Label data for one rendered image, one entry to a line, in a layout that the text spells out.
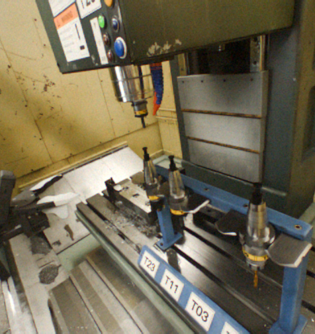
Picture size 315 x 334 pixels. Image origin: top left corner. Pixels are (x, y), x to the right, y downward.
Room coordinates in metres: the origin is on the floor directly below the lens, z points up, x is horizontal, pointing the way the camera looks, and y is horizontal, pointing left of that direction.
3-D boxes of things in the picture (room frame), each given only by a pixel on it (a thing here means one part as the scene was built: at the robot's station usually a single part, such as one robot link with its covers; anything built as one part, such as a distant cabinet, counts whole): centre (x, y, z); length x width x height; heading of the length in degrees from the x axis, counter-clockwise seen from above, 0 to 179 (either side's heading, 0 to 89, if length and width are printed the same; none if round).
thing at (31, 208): (0.46, 0.28, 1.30); 0.09 x 0.05 x 0.02; 86
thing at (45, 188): (0.56, 0.30, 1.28); 0.09 x 0.03 x 0.06; 158
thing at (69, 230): (1.41, 0.40, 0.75); 0.89 x 0.67 x 0.26; 124
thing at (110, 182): (1.02, 0.24, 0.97); 0.13 x 0.03 x 0.15; 34
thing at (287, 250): (0.28, -0.19, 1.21); 0.07 x 0.05 x 0.01; 124
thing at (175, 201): (0.51, -0.04, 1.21); 0.06 x 0.06 x 0.03
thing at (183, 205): (0.46, -0.07, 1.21); 0.07 x 0.05 x 0.01; 124
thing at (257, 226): (0.32, -0.16, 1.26); 0.04 x 0.04 x 0.07
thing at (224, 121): (1.12, -0.35, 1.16); 0.48 x 0.05 x 0.51; 34
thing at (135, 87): (0.86, 0.02, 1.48); 0.16 x 0.16 x 0.12
